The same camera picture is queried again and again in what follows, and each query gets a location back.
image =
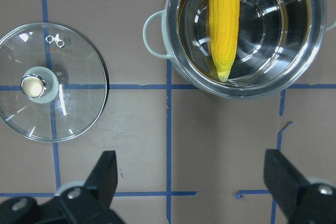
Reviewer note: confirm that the glass pot lid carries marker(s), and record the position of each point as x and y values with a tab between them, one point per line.
54	83

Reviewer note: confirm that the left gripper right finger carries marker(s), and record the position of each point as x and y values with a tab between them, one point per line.
284	182

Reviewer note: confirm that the yellow corn cob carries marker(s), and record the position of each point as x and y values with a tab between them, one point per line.
223	32

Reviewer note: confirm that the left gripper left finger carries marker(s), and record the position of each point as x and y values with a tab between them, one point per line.
103	179

